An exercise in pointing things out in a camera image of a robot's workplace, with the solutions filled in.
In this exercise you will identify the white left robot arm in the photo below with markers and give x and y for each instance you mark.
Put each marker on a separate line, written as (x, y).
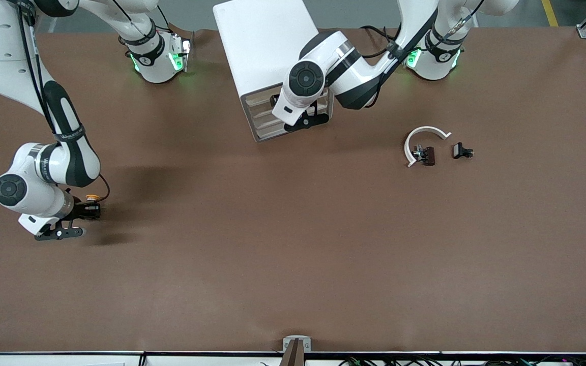
(333, 56)

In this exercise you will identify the white table edge rail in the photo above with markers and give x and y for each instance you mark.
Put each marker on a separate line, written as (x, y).
(69, 360)

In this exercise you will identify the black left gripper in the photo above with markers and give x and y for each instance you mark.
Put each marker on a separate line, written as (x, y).
(320, 105)

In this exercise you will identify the dark brown small component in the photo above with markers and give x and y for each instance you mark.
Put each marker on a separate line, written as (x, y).
(429, 156)

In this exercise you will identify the brown camera post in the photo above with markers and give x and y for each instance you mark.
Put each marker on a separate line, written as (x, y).
(293, 356)

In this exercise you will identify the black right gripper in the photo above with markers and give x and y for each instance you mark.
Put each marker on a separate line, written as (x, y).
(82, 210)

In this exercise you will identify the white curved plastic arc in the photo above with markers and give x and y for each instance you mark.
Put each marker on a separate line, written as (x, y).
(408, 150)

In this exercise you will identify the grey metal table bracket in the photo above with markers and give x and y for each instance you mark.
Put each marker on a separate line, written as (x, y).
(288, 341)

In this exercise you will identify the small black clip component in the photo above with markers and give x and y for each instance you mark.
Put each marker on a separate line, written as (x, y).
(459, 150)

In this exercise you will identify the brown table mat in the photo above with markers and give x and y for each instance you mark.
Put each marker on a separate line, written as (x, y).
(293, 229)

